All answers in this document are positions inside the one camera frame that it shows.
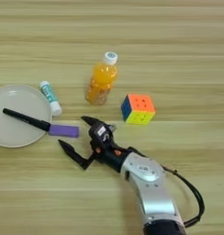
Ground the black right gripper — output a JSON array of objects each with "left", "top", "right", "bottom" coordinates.
[{"left": 57, "top": 115, "right": 133, "bottom": 173}]

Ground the purple rectangular block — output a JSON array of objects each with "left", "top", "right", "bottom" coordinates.
[{"left": 49, "top": 124, "right": 80, "bottom": 139}]

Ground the teal and white glue stick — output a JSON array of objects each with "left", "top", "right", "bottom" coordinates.
[{"left": 39, "top": 80, "right": 63, "bottom": 118}]

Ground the orange juice bottle white cap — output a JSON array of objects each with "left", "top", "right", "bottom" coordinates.
[{"left": 84, "top": 51, "right": 119, "bottom": 106}]

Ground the colourful puzzle cube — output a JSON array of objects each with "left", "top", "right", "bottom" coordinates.
[{"left": 120, "top": 93, "right": 156, "bottom": 126}]

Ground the black marker pen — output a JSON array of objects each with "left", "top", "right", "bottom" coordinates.
[{"left": 2, "top": 107, "right": 52, "bottom": 132}]

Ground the round white plate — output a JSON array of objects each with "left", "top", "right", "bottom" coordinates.
[{"left": 0, "top": 84, "right": 53, "bottom": 149}]

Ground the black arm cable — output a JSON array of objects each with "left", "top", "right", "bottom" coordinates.
[{"left": 129, "top": 146, "right": 206, "bottom": 229}]

